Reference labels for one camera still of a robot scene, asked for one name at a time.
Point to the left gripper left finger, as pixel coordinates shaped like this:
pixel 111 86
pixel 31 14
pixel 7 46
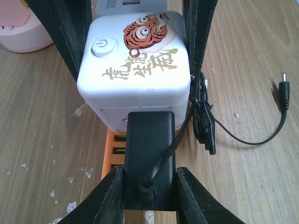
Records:
pixel 102 205

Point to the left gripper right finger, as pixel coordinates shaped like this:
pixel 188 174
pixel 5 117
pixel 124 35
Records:
pixel 195 204

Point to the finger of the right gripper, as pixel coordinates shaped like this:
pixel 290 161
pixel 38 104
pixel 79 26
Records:
pixel 67 22
pixel 198 15

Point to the black power adapter with cable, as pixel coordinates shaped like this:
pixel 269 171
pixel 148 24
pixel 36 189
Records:
pixel 149 181

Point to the orange power strip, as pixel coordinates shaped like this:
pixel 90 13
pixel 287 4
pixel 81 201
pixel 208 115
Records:
pixel 114 154

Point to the white tiger cube plug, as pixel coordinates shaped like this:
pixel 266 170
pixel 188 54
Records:
pixel 135 63

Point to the pink round socket base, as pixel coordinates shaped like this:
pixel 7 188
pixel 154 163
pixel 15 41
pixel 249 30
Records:
pixel 20 29

